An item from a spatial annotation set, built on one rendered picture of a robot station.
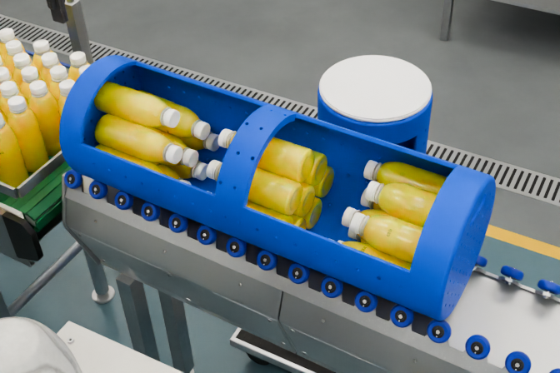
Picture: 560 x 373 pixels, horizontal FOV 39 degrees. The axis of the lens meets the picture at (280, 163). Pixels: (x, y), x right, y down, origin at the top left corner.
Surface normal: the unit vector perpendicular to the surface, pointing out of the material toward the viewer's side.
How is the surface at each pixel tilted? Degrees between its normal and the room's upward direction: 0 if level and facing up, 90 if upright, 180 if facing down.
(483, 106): 0
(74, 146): 79
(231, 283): 71
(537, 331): 0
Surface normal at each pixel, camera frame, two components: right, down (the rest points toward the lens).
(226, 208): -0.50, 0.46
